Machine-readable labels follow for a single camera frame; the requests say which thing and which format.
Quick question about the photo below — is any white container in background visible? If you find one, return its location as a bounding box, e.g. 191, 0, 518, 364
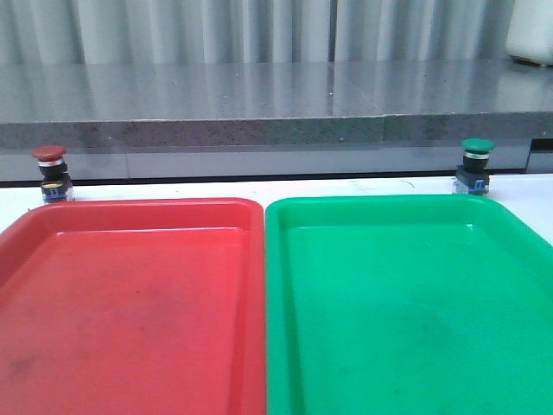
505, 0, 552, 66

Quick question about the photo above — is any red mushroom push button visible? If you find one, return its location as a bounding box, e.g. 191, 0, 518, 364
32, 145, 74, 204

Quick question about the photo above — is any green plastic tray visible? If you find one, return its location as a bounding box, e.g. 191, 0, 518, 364
265, 195, 552, 414

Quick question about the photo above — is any green mushroom push button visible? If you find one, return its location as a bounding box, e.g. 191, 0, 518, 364
453, 138, 496, 196

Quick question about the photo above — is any grey stone platform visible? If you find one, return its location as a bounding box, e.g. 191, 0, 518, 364
1, 60, 552, 182

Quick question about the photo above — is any red plastic tray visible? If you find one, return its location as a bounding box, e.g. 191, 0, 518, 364
1, 198, 266, 414

